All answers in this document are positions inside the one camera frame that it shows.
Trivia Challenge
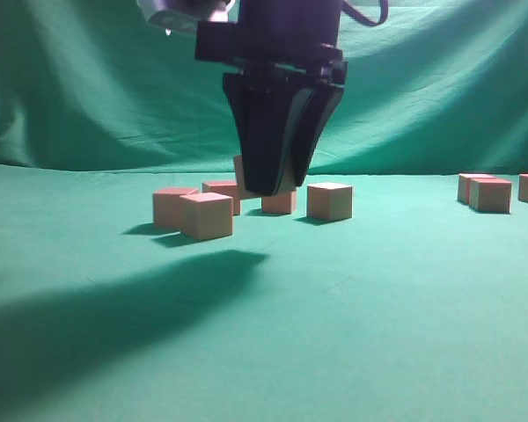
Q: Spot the pink wooden cube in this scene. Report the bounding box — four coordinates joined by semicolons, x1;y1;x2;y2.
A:
261;191;297;215
233;155;297;200
152;187;200;229
306;182;354;222
202;180;241;215

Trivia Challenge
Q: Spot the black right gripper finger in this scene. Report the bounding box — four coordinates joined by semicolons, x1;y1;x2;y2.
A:
223;73;311;196
290;84;344;186

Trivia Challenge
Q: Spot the lavender wrist camera mount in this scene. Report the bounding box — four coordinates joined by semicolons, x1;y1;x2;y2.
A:
136;0;236;35

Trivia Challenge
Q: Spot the pink cube third row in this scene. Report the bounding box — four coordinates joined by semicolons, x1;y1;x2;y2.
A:
180;193;233;240

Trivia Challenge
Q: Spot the pink cube second row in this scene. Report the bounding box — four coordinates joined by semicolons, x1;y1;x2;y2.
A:
468;178;512;214

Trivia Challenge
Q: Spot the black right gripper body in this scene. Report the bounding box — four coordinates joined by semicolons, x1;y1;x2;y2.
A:
194;22;348;85

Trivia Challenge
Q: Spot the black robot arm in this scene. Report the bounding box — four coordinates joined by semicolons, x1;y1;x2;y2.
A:
195;1;348;196

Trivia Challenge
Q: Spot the black cable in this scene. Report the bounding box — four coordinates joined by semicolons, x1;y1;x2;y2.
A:
341;0;389;28

